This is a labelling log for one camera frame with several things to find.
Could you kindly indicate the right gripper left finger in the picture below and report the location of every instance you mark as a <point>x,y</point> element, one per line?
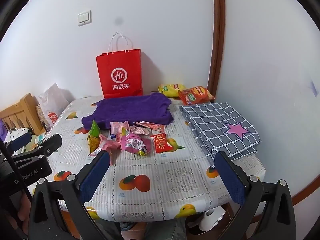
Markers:
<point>91,175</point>

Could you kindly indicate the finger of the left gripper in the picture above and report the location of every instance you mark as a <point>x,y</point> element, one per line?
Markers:
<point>46,148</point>

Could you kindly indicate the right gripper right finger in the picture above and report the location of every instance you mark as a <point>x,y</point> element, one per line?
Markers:
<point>233,177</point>

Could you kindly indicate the yellow triangular snack pack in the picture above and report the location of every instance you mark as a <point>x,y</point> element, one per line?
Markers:
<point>93,143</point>

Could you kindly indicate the pink silver-striped snack bag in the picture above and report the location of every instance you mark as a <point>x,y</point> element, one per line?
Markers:
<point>108,145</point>

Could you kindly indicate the pink yellow candy bag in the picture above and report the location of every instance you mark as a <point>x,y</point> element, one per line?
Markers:
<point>134,143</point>

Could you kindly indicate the light pink snack packet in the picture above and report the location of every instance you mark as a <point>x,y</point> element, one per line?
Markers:
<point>116,129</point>

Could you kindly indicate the small red snack packet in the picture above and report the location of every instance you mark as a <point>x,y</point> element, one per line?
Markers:
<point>160,143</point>

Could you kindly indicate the long pink red wrapper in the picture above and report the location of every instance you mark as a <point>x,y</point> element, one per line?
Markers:
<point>155,127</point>

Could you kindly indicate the green triangular snack pack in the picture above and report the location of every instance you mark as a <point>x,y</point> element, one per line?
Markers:
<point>95,130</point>

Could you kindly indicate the pale pink nougat packet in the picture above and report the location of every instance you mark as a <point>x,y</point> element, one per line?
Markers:
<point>140,130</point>

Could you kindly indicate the white plastic shopping bag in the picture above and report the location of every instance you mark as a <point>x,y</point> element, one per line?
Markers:
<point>52,102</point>

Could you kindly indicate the wooden bed headboard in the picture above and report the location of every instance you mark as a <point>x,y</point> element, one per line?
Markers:
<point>23,114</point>

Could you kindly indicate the white object under table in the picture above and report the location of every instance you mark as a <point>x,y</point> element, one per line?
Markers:
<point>211,218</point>

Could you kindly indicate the grey checked cloth with star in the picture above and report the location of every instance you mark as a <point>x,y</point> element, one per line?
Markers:
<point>218,127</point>

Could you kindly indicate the fruit print tablecloth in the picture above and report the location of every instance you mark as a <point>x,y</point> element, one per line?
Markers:
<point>156,187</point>

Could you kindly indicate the purple towel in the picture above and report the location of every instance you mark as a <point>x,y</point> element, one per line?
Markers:
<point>152,108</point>

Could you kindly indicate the red paper shopping bag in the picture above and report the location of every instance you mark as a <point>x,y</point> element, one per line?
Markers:
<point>120,72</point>

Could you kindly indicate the orange chips bag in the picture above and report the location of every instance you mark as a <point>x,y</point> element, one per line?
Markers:
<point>195,95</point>

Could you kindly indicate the yellow chips bag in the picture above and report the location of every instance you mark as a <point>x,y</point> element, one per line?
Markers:
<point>170,90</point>

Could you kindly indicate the white wall switch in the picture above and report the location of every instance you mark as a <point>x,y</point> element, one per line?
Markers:
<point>84,18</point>

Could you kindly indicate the brown wooden door frame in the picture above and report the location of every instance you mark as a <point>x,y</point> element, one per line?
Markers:
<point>218,45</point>

